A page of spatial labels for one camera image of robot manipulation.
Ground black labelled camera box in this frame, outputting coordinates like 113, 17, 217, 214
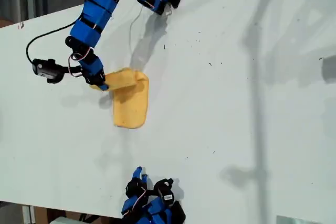
153, 178, 176, 206

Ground white post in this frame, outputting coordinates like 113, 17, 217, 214
22, 205, 36, 224

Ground grey black camera box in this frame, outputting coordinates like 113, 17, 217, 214
31, 58, 66, 84

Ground black camera cable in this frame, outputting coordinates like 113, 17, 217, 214
25, 22, 77, 63

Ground brown cardboard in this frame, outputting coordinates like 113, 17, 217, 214
34, 206, 87, 224

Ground yellow square microfiber towel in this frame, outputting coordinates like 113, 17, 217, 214
89, 67, 150, 130

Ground white box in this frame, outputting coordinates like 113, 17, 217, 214
49, 216, 81, 224

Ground thin white cable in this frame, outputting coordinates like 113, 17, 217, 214
129, 5, 145, 51

